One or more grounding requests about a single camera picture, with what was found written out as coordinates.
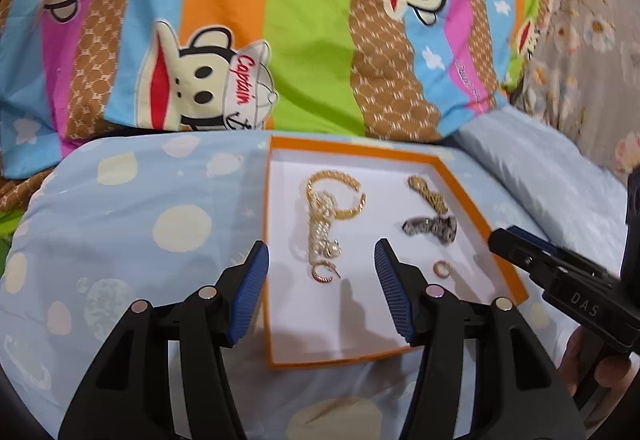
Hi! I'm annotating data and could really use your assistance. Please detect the orange jewelry box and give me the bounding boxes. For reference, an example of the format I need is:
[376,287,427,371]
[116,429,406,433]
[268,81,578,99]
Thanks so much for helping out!
[264,135,530,370]

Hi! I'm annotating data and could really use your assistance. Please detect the light blue spotted pillow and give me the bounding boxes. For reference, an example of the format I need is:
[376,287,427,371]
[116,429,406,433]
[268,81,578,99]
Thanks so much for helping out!
[0,127,566,440]

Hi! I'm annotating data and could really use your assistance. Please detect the plain light blue quilt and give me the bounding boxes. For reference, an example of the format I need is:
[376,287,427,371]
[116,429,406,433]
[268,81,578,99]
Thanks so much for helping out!
[452,113,640,281]

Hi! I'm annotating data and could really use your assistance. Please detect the gold hoop earring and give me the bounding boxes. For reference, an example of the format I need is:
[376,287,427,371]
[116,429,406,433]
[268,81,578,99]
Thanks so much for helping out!
[307,260,342,283]

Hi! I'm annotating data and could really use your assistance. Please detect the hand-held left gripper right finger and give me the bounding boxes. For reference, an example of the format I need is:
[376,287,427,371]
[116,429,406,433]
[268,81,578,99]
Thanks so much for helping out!
[374,238,588,440]

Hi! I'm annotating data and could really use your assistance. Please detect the gold braided cuff bracelet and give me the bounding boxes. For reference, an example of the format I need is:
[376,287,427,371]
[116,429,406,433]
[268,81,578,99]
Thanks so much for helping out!
[305,170,368,221]

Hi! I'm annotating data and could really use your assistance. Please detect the gold chain bracelet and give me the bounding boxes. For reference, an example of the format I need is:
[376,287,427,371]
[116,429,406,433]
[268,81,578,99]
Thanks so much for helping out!
[406,174,448,216]

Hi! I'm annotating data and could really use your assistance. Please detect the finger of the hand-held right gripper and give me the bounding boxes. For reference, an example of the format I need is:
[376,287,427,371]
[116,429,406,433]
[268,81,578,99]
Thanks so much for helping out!
[625,170,640,282]
[487,226,616,295]

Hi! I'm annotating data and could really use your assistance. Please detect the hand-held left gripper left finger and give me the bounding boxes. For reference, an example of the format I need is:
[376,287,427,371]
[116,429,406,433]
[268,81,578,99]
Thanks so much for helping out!
[59,240,271,440]

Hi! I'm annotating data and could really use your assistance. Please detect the colourful striped monkey blanket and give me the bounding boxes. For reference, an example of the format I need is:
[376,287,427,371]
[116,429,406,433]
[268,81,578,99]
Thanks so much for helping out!
[0,0,556,181]

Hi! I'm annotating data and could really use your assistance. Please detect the person's right hand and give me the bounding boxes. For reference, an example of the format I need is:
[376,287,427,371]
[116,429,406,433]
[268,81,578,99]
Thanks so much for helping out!
[557,331,640,421]

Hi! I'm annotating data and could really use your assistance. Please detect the grey floral pillow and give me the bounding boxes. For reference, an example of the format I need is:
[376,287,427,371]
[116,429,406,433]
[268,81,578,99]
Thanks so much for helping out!
[500,0,640,171]

